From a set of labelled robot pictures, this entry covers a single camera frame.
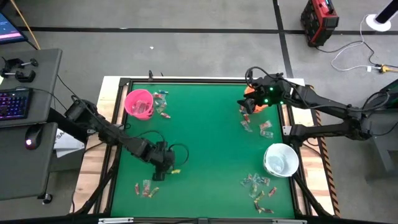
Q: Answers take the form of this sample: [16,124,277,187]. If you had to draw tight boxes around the yellow plug connector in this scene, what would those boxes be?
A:
[366,63,398,75]

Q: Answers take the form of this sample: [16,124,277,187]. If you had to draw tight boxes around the orange jack-o-lantern bucket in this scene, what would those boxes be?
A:
[243,85,270,114]

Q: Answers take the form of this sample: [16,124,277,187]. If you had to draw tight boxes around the black pole white base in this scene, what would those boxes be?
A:
[365,0,398,33]

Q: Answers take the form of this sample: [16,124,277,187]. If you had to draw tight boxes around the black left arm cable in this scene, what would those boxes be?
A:
[123,129,190,167]

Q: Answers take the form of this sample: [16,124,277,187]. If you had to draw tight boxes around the silver metal bar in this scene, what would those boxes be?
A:
[272,218,308,224]
[98,217,134,224]

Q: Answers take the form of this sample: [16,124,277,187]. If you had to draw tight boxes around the black caster wheel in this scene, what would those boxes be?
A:
[37,192,53,205]

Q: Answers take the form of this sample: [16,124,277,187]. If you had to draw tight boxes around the white printed paper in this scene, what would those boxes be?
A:
[53,128,86,159]

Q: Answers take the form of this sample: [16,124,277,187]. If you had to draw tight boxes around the backlit keyboard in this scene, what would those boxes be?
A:
[0,88,34,121]

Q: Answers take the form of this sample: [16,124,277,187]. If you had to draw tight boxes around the black C-clamp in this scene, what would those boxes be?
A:
[0,70,37,83]
[1,57,40,71]

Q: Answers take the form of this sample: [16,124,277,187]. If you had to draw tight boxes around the black floor cable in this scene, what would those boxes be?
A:
[315,39,384,68]

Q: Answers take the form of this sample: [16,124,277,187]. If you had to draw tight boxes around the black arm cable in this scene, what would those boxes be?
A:
[123,129,190,167]
[244,65,285,91]

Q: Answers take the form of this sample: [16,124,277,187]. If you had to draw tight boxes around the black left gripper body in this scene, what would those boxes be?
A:
[146,141,175,170]

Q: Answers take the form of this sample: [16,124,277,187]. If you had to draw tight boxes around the lit computer screen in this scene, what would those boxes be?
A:
[0,11,29,45]

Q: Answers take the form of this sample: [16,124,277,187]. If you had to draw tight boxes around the white jack-o-lantern bucket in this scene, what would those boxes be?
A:
[263,142,300,179]

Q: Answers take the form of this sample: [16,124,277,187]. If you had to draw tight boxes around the green table mat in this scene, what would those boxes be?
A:
[110,82,295,219]

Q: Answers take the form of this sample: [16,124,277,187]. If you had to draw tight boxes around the black yellow hazard tape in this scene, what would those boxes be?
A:
[310,108,341,218]

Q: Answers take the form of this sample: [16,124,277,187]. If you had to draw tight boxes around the black computer mouse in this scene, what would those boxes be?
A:
[24,124,45,151]

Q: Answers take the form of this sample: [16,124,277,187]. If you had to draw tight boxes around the red black power station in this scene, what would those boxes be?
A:
[300,0,340,49]

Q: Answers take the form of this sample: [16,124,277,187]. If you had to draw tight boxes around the grey desk top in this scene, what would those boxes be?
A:
[0,48,63,129]
[0,122,59,202]

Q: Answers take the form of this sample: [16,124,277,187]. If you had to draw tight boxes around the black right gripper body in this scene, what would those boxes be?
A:
[250,83,276,109]

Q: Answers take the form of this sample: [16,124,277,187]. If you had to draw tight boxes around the pink jack-o-lantern bucket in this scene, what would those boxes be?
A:
[124,88,155,121]

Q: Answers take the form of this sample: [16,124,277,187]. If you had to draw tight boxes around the dark grey metal stand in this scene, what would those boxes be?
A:
[362,79,398,183]

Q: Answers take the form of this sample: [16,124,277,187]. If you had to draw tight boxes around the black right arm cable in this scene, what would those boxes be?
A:
[244,65,285,91]

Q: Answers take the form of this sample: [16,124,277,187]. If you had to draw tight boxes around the yellow cable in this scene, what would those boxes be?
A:
[9,0,42,50]

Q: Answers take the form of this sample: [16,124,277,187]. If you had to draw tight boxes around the white floor cable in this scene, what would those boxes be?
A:
[330,14,379,73]

